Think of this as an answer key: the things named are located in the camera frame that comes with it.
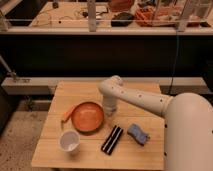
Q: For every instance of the yellowish gripper end piece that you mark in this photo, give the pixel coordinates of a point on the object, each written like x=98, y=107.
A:
x=109, y=112

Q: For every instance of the orange ceramic bowl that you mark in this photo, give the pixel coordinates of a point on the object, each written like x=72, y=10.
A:
x=87, y=117

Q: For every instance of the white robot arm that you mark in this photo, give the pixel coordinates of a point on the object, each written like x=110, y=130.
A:
x=188, y=118

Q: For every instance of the dark bowl on shelf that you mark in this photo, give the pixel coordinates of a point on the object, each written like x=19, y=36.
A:
x=122, y=19

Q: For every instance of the black white striped eraser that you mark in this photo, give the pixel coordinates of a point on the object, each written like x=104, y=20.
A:
x=112, y=140

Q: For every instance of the orange carrot toy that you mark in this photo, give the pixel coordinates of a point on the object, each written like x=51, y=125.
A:
x=67, y=114

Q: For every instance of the white plastic cup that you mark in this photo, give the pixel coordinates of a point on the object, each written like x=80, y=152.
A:
x=69, y=142

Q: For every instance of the orange box on shelf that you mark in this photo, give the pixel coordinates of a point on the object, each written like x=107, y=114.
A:
x=162, y=17

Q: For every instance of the brown pot on shelf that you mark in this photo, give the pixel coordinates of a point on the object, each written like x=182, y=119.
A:
x=120, y=5

